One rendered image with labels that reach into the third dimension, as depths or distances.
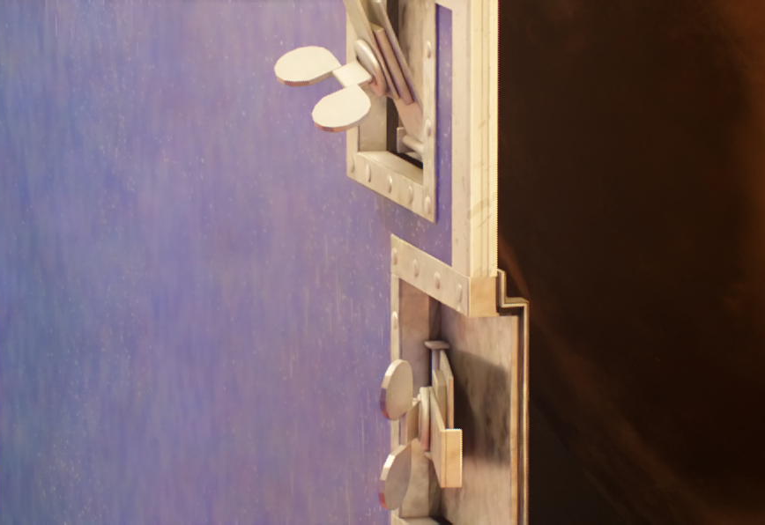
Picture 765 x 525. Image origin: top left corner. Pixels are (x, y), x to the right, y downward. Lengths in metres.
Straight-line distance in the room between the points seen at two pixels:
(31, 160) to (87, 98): 0.13
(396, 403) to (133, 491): 0.53
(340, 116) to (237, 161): 0.27
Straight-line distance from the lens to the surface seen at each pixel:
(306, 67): 2.68
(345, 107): 2.65
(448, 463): 2.57
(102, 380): 3.19
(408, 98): 2.66
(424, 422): 2.63
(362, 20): 2.66
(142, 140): 3.09
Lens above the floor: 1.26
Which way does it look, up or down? 9 degrees down
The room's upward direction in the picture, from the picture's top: straight up
